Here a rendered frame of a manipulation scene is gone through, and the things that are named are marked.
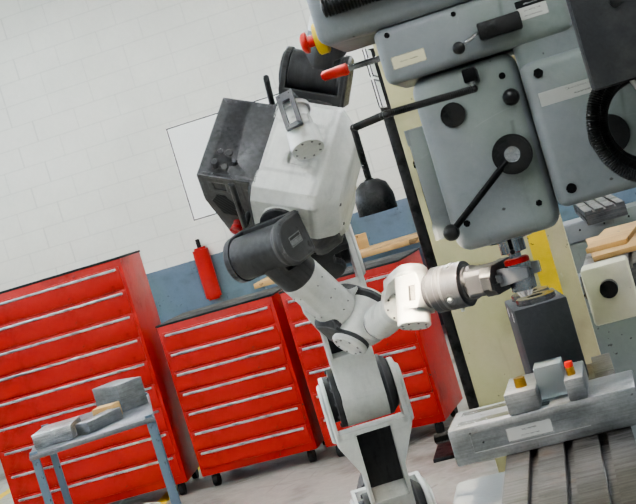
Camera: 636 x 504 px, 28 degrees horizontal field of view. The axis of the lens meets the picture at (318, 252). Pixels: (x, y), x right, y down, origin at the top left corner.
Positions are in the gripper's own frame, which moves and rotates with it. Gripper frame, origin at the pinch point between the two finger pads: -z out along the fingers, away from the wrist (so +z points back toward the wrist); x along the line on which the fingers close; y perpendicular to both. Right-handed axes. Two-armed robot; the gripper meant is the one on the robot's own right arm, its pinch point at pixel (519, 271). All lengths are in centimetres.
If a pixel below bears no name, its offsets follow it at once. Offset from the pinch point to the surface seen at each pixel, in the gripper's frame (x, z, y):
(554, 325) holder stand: 43.2, 15.0, 18.7
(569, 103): -4.9, -19.6, -27.1
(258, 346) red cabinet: 361, 332, 55
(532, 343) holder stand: 40.4, 20.0, 21.2
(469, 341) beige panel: 149, 91, 37
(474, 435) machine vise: -9.8, 13.2, 26.6
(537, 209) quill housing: -6.9, -9.6, -10.9
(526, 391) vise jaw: -6.3, 2.3, 20.8
